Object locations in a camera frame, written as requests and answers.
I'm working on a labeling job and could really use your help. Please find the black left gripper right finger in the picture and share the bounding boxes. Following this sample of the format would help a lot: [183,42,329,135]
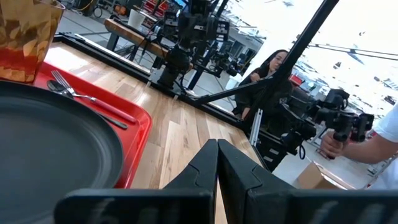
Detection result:
[217,138,295,224]

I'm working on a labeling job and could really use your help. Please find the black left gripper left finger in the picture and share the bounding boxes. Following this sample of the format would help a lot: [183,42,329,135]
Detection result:
[162,138,219,224]

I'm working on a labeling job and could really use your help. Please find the fork with red handle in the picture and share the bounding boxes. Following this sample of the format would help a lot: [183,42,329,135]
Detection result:
[50,70,138,124]

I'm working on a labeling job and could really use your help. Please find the black round plate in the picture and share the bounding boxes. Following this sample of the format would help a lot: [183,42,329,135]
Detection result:
[0,80,126,224]

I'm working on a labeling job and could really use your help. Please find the black spoon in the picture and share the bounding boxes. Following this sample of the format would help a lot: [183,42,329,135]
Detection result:
[46,79,129,131]

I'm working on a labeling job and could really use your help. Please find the amber translucent plastic cup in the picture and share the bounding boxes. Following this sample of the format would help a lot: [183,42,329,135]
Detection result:
[0,0,67,85]

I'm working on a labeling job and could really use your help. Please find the person's forearm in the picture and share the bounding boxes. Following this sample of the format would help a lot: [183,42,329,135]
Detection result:
[341,133,398,165]

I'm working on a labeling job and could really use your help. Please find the white paper cup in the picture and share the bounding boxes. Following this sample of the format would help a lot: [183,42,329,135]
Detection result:
[127,8,147,30]

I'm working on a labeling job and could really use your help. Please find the red plastic tray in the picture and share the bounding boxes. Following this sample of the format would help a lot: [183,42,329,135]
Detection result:
[32,61,154,190]

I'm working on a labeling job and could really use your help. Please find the wooden workbench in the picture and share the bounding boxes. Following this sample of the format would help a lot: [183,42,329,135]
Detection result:
[103,17,171,62]

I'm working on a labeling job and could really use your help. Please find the person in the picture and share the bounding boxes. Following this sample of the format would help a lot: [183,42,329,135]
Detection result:
[366,104,398,190]
[233,49,294,121]

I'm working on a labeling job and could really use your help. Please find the cardboard box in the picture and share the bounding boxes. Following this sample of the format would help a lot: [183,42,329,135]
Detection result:
[296,161,356,191]

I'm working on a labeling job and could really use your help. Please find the person's hand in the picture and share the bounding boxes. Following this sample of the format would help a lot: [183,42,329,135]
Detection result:
[319,130,346,159]

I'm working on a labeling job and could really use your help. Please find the silver frame bracket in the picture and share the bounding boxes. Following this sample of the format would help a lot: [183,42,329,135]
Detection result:
[249,108,264,147]

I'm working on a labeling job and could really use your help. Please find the black aluminium table frame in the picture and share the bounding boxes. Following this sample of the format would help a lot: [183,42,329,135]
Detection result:
[52,0,340,174]

